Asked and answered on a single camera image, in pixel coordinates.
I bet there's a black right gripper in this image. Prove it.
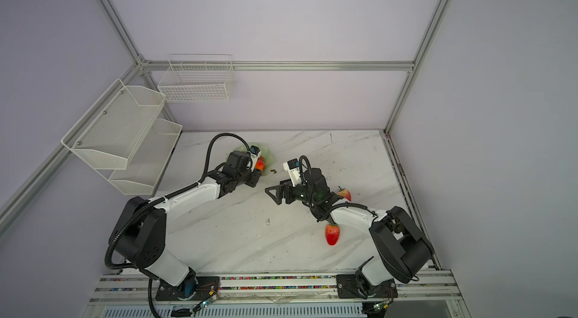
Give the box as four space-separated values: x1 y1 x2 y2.
266 177 318 208

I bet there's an orange yellow fake mango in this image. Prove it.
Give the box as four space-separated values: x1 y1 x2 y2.
255 159 265 171

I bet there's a red green fake apple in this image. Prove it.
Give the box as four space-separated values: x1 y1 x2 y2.
336 190 352 204

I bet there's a red fake strawberry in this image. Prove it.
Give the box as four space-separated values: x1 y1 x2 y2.
325 224 340 246

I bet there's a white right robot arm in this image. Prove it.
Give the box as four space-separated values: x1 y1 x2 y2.
265 168 434 299

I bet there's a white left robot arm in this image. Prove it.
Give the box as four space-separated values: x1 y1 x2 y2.
104 146 264 300

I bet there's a green glass fruit bowl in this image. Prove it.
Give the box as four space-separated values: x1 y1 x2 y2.
248 142 275 177

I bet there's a white perforated two-tier shelf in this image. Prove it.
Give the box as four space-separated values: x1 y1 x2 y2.
61 79 182 196

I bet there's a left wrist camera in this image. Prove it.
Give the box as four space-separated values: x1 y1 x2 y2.
249 145 262 159

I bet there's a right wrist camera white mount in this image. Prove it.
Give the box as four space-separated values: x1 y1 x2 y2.
283 159 302 187

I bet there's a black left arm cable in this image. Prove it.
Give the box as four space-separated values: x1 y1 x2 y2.
198 132 251 184

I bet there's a white wire wall basket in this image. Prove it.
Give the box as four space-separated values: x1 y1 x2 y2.
157 54 236 103

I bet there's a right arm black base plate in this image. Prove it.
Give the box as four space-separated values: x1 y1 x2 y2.
336 274 398 299

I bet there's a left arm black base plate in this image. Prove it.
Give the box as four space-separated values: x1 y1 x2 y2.
155 276 221 301

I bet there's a horizontal aluminium frame bar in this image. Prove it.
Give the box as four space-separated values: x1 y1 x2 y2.
142 61 415 72

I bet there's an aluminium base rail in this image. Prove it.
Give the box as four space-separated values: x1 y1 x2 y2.
83 271 471 317

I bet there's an aluminium frame corner post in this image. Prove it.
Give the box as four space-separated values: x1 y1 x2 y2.
96 0 145 65

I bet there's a right aluminium frame post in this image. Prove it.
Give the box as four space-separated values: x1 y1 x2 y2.
384 0 452 136

